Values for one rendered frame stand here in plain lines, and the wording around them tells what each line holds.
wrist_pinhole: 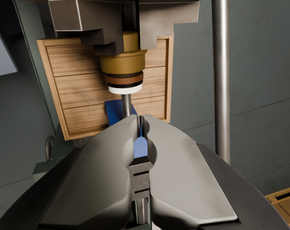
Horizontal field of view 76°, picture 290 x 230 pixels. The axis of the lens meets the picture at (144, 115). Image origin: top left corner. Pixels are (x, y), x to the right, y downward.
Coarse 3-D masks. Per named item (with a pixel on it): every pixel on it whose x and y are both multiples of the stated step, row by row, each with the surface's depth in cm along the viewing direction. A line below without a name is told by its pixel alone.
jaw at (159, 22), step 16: (144, 0) 30; (160, 0) 30; (176, 0) 30; (192, 0) 31; (144, 16) 31; (160, 16) 31; (176, 16) 32; (192, 16) 32; (144, 32) 32; (160, 32) 32; (144, 48) 33
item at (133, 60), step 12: (132, 36) 31; (132, 48) 32; (108, 60) 32; (120, 60) 31; (132, 60) 32; (144, 60) 34; (108, 72) 33; (120, 72) 32; (132, 72) 33; (108, 84) 35; (120, 84) 34; (132, 84) 34
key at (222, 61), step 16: (224, 0) 13; (224, 16) 13; (224, 32) 13; (224, 48) 14; (224, 64) 14; (224, 80) 14; (224, 96) 14; (224, 112) 15; (224, 128) 15; (224, 144) 16; (224, 160) 16
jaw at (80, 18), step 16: (48, 0) 20; (64, 0) 20; (80, 0) 20; (96, 0) 22; (112, 0) 25; (64, 16) 20; (80, 16) 20; (96, 16) 23; (112, 16) 26; (80, 32) 26; (96, 32) 25; (112, 32) 27; (96, 48) 29; (112, 48) 28
